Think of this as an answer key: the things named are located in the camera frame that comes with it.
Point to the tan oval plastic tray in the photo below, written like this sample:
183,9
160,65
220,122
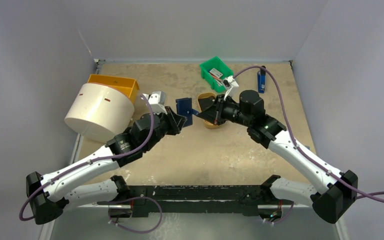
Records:
207,124

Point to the items inside green bin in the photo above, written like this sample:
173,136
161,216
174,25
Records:
218,77

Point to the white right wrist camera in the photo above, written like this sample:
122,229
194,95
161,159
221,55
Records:
231,86

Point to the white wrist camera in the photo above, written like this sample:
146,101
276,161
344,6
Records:
157,101
231,86

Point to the white cylindrical container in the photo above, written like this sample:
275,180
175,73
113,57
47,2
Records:
100,112

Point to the black VIP credit cards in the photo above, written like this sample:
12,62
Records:
207,105

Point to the green plastic bin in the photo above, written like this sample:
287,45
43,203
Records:
214,62

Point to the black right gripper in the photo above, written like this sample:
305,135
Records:
217,112

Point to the blue leather card holder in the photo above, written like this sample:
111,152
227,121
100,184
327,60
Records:
184,108

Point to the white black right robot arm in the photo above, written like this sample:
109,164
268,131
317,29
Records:
327,192

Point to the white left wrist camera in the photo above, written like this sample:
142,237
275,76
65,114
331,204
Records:
157,101

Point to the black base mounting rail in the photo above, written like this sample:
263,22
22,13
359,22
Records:
247,200

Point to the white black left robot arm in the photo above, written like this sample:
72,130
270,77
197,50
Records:
50,195

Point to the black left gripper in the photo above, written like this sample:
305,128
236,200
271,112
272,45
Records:
175,121

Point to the blue stapler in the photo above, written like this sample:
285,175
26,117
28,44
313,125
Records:
261,81

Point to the yellow wooden box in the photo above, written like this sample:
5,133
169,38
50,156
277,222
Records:
128,86

